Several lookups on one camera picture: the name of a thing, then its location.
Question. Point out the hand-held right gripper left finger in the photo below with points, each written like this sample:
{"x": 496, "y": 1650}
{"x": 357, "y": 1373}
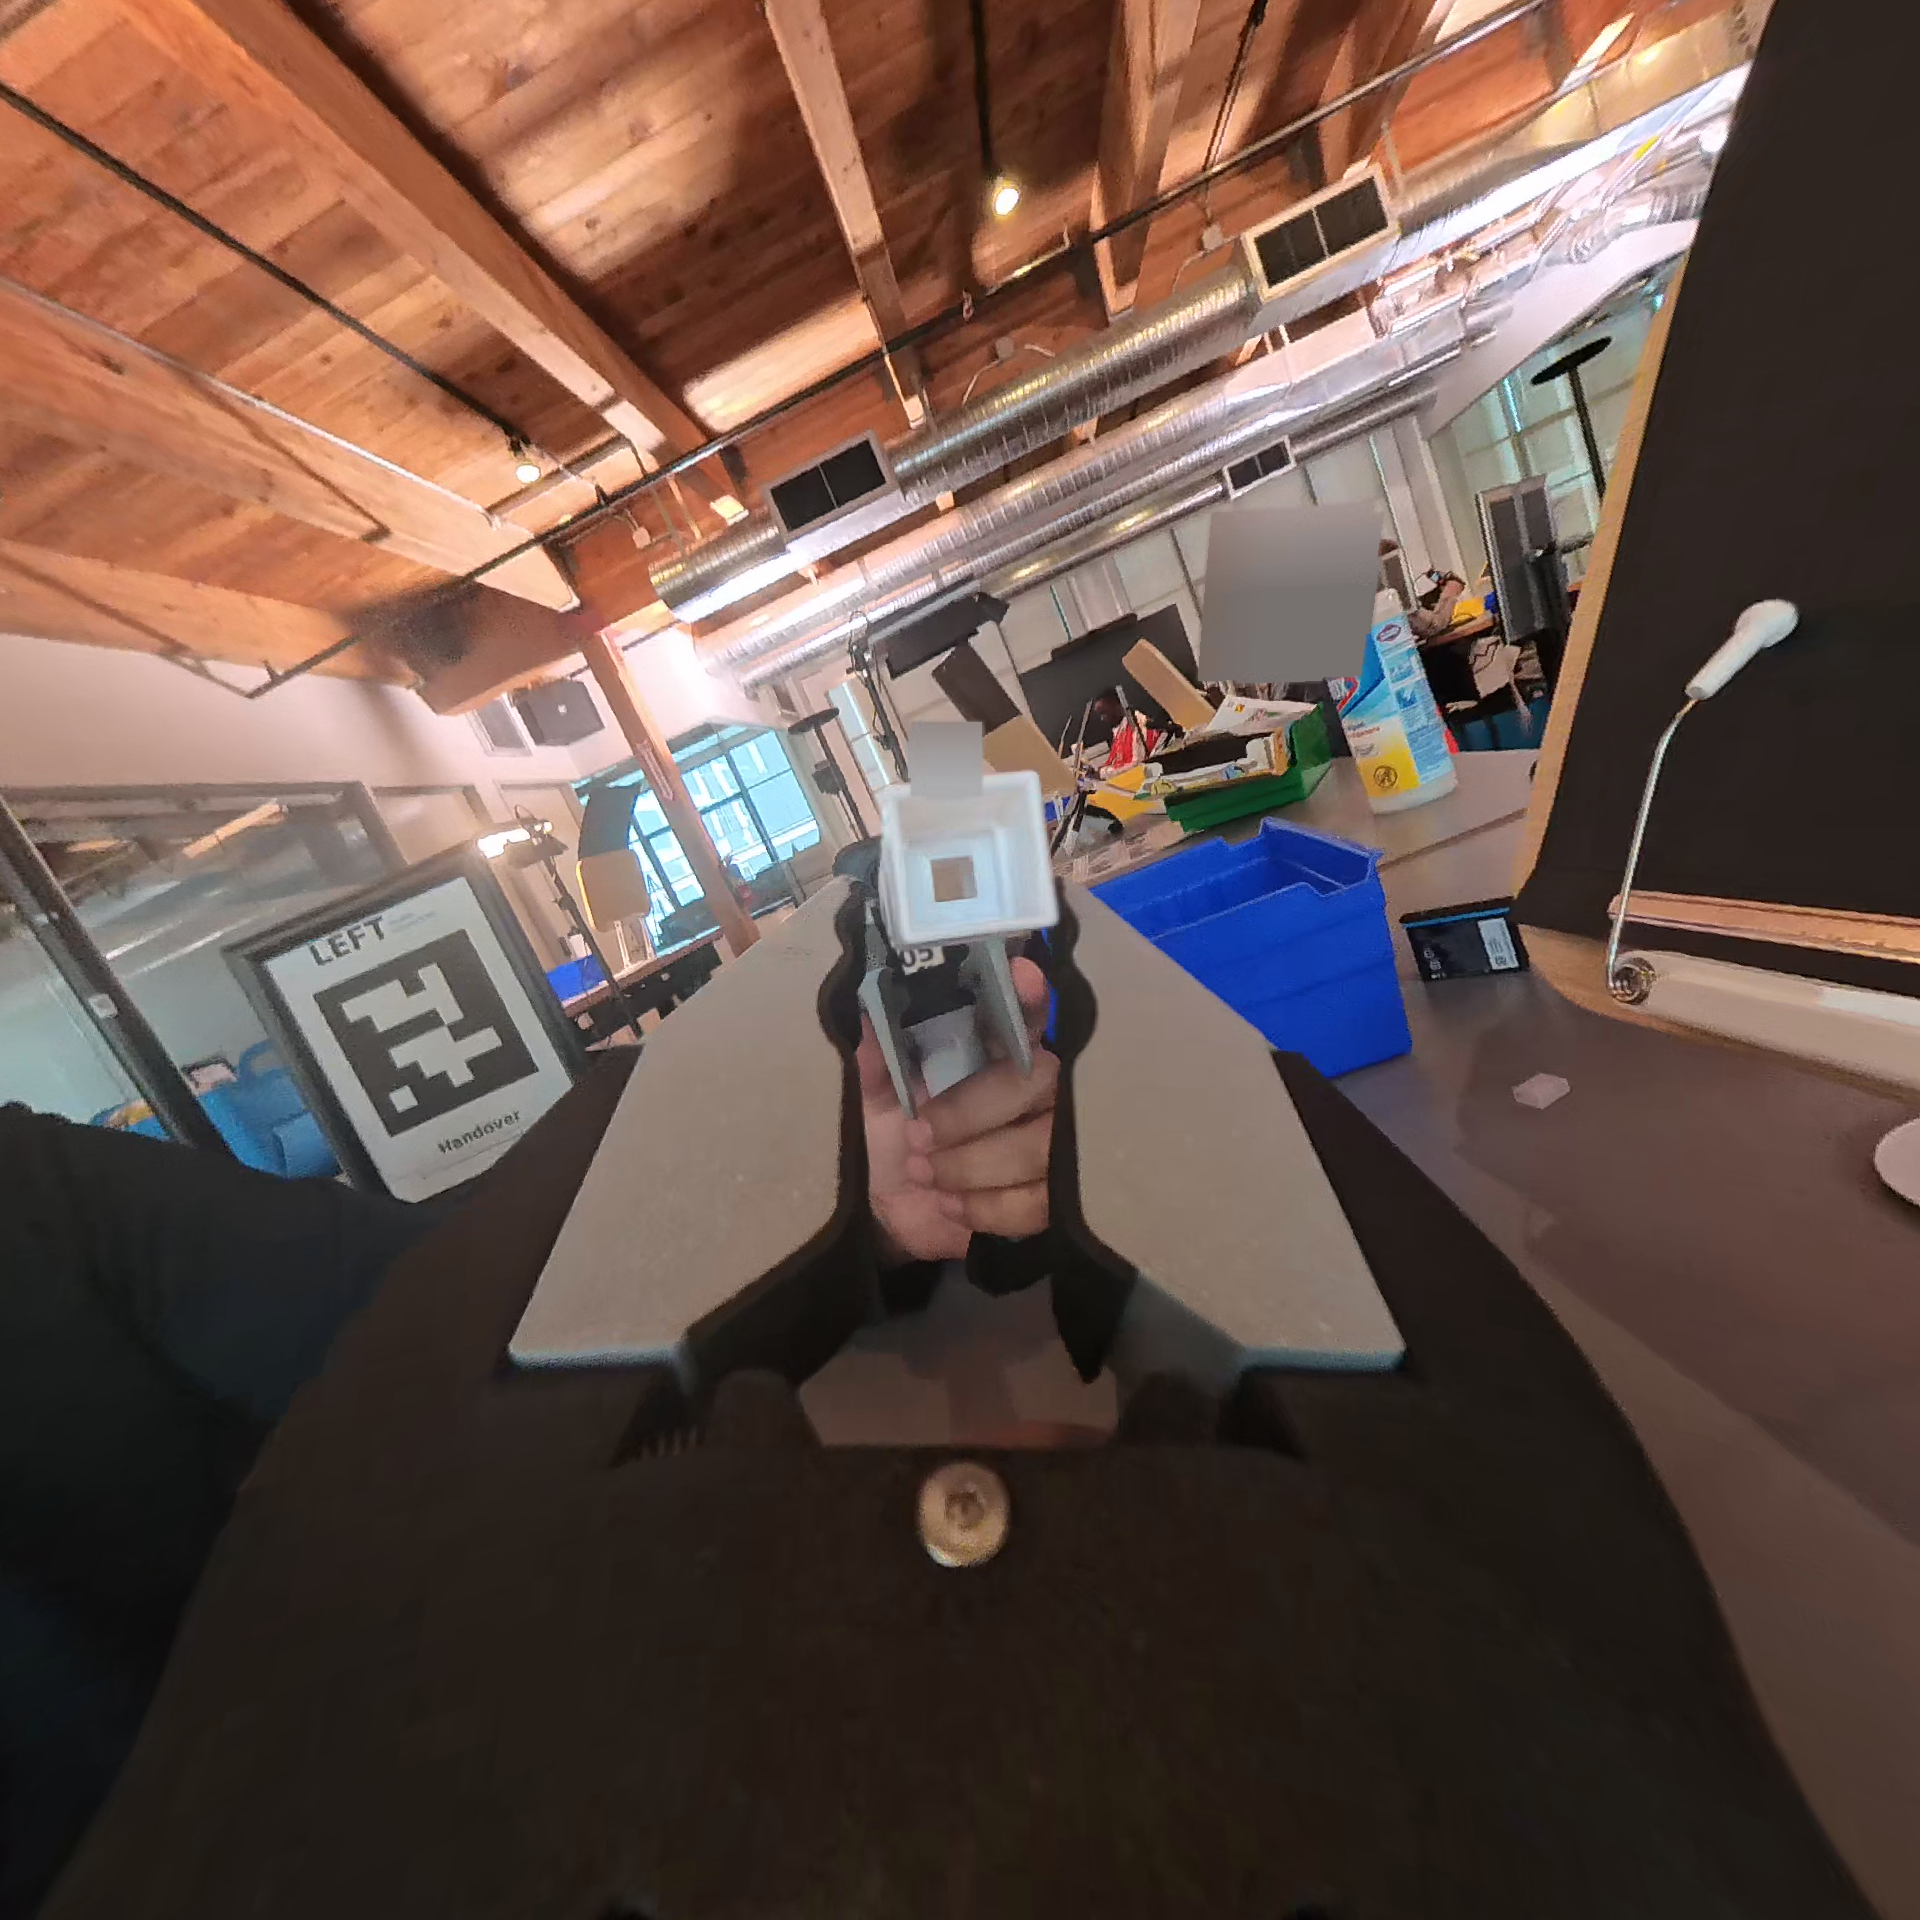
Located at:
{"x": 704, "y": 1184}

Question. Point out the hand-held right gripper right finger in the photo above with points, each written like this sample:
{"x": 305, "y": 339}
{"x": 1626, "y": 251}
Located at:
{"x": 1215, "y": 1184}

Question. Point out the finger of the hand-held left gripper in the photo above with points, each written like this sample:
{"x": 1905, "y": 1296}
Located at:
{"x": 1009, "y": 1005}
{"x": 895, "y": 1034}

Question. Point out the white square bar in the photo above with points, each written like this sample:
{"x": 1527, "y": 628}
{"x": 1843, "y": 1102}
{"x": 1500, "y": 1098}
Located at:
{"x": 914, "y": 885}

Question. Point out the person's left forearm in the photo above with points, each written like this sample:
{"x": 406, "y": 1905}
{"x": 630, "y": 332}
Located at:
{"x": 151, "y": 1274}

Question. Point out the person's left hand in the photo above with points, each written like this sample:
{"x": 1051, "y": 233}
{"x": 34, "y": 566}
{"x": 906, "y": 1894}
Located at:
{"x": 969, "y": 1171}

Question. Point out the blue plastic bin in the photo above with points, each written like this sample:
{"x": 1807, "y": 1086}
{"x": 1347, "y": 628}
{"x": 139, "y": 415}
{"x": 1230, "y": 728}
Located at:
{"x": 1275, "y": 960}

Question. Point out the framed marker sign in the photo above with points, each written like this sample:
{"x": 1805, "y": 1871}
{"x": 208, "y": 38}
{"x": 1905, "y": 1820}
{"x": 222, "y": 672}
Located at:
{"x": 420, "y": 1034}

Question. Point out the green plastic bin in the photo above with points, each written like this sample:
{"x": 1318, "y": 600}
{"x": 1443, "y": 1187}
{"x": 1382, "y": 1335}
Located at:
{"x": 1261, "y": 780}

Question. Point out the black monitor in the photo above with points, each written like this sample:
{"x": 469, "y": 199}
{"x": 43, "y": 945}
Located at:
{"x": 1110, "y": 674}

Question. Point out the small black box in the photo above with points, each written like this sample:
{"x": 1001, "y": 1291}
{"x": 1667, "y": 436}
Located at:
{"x": 1463, "y": 943}

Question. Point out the white wipes canister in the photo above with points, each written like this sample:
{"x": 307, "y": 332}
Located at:
{"x": 1403, "y": 721}

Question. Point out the ceiling air vent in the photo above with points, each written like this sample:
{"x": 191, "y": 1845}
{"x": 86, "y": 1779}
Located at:
{"x": 831, "y": 482}
{"x": 1320, "y": 228}

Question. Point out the white round disc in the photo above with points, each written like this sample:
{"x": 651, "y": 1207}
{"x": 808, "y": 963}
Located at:
{"x": 1902, "y": 1163}

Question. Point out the black floor lamp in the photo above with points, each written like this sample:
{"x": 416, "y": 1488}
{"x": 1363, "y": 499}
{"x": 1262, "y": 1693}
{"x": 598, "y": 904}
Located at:
{"x": 1578, "y": 405}

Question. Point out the black board with wooden edge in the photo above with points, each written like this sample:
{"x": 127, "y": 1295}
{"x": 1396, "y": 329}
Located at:
{"x": 1801, "y": 451}

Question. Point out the silver spiral duct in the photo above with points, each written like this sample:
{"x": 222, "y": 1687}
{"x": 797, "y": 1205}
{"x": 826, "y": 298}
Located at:
{"x": 1051, "y": 405}

